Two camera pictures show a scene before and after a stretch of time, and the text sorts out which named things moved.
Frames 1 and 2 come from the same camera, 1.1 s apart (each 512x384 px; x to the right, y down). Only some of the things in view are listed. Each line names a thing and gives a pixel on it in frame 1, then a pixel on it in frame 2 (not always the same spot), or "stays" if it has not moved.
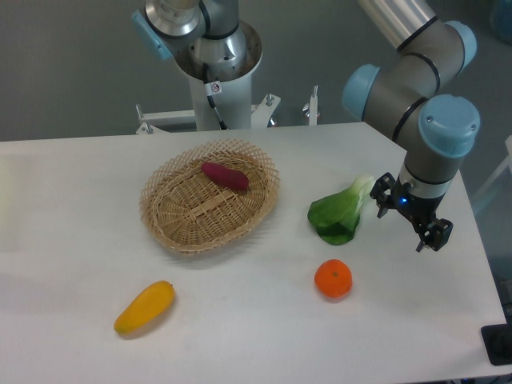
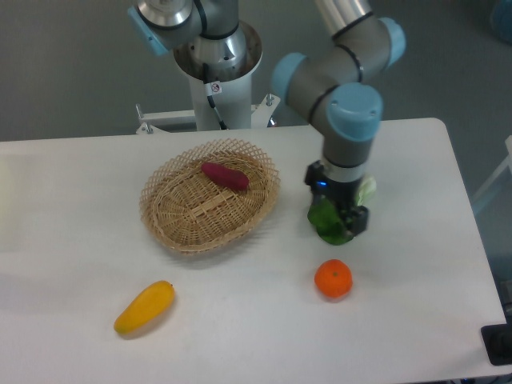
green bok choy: x=336 y=217 stays
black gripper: x=417 y=207 → x=354 y=218
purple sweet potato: x=232 y=178 stays
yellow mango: x=149 y=306 stays
